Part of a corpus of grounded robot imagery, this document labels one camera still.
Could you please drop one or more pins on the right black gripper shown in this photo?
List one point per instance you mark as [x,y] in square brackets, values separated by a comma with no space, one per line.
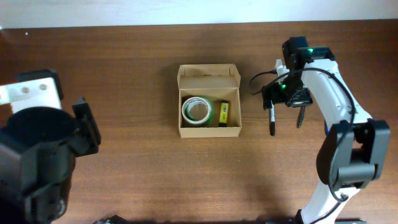
[286,100]

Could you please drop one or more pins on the black and white marker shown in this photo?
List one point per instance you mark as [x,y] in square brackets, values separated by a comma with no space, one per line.
[272,119]

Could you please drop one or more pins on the yellow highlighter marker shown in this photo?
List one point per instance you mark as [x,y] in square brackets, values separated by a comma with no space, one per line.
[223,119]

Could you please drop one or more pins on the green tape roll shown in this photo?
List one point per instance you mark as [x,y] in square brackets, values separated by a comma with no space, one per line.
[198,100]

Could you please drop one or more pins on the white masking tape roll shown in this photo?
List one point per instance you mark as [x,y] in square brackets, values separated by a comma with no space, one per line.
[198,112]

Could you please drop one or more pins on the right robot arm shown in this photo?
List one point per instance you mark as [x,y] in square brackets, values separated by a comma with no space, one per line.
[354,150]

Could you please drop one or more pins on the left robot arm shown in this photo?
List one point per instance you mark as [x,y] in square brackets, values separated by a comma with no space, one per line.
[39,147]

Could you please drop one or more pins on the dark grey pen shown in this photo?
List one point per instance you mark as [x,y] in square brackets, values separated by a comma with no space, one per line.
[300,117]

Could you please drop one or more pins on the open brown cardboard box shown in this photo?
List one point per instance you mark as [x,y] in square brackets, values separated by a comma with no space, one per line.
[217,82]

